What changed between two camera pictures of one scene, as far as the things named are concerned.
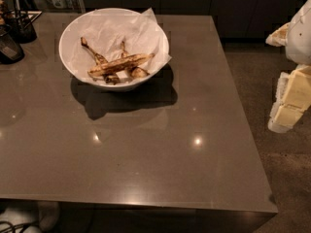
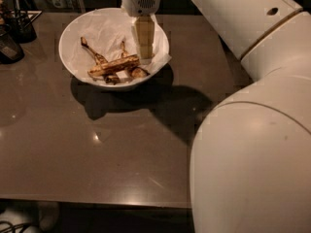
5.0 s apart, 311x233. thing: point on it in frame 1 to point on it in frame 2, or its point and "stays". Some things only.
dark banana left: (112, 79) stays
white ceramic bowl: (113, 49) stays
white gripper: (300, 38) to (140, 2)
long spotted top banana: (124, 62) stays
